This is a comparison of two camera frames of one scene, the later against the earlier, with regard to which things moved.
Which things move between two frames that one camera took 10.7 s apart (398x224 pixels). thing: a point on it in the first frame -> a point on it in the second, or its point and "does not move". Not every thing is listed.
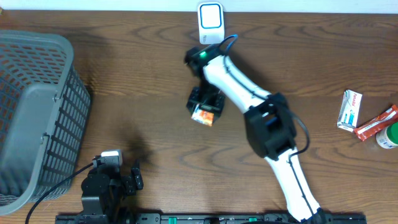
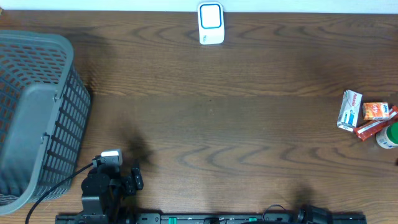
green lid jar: (387, 137) does not move
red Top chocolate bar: (374, 126) does not move
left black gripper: (134, 181) does not move
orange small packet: (203, 116) -> (375, 111)
